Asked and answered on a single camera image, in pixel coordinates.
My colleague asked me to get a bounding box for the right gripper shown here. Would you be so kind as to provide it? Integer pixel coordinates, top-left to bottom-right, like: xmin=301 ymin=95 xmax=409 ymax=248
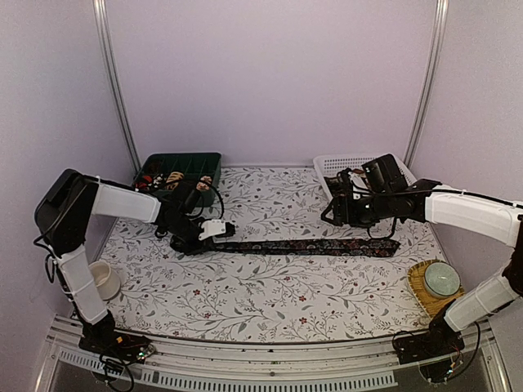
xmin=323 ymin=189 xmax=396 ymax=228

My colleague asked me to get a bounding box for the dark floral necktie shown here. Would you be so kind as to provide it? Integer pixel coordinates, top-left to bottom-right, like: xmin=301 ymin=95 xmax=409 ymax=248
xmin=210 ymin=238 xmax=400 ymax=258

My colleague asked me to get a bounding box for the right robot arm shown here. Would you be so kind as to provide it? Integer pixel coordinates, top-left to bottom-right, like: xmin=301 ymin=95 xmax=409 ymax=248
xmin=313 ymin=154 xmax=522 ymax=359

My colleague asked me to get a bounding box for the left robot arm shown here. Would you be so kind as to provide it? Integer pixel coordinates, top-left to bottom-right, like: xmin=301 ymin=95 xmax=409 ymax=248
xmin=34 ymin=169 xmax=227 ymax=354

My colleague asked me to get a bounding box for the brown patterned necktie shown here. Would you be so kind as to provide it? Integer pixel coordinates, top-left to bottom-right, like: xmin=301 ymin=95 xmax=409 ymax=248
xmin=324 ymin=170 xmax=354 ymax=197

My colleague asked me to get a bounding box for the white plastic basket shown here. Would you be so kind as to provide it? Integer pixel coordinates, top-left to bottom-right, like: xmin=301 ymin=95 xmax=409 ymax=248
xmin=312 ymin=152 xmax=418 ymax=197

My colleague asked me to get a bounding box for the floral patterned table mat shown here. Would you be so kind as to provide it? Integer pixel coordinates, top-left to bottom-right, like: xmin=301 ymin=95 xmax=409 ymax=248
xmin=100 ymin=167 xmax=443 ymax=343

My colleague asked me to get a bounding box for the white dotted black rolled tie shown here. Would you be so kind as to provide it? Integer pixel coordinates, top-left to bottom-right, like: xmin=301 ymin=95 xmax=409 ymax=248
xmin=150 ymin=174 xmax=166 ymax=189

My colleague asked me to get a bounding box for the yellow striped rolled tie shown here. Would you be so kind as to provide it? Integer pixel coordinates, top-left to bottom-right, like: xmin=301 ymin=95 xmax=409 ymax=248
xmin=164 ymin=171 xmax=185 ymax=190

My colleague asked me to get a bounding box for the red black rolled tie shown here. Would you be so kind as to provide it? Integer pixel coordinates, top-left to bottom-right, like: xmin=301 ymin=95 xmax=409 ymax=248
xmin=133 ymin=175 xmax=154 ymax=190

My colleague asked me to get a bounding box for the green divided organizer box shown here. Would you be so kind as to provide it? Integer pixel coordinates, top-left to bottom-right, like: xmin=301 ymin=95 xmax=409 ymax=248
xmin=132 ymin=152 xmax=221 ymax=207

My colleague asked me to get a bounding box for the cream ceramic mug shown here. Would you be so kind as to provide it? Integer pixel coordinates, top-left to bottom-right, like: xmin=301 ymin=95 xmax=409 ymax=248
xmin=89 ymin=261 xmax=121 ymax=301

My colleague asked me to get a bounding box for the pale green bowl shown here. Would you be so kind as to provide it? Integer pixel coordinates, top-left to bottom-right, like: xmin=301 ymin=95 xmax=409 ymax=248
xmin=423 ymin=261 xmax=461 ymax=298

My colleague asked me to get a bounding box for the woven bamboo tray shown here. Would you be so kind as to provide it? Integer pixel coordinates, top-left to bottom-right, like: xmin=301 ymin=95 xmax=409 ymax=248
xmin=408 ymin=260 xmax=465 ymax=319

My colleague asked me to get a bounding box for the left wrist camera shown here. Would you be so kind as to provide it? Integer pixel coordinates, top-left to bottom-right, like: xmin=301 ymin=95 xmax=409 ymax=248
xmin=199 ymin=219 xmax=235 ymax=241

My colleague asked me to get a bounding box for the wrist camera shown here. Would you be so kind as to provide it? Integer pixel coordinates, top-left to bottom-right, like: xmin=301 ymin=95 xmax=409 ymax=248
xmin=344 ymin=168 xmax=370 ymax=200
xmin=199 ymin=219 xmax=235 ymax=241

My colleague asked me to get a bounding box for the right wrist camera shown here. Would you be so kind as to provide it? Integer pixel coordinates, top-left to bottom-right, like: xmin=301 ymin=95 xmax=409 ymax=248
xmin=344 ymin=168 xmax=370 ymax=200

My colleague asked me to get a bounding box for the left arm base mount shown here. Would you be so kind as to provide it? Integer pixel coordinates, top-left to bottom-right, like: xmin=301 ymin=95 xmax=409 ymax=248
xmin=78 ymin=332 xmax=156 ymax=385

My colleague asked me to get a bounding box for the front aluminium rail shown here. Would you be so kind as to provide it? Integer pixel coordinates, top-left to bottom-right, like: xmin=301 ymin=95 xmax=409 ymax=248
xmin=35 ymin=316 xmax=516 ymax=391

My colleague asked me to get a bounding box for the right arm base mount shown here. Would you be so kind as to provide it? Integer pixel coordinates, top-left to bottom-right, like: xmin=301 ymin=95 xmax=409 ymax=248
xmin=391 ymin=322 xmax=465 ymax=384

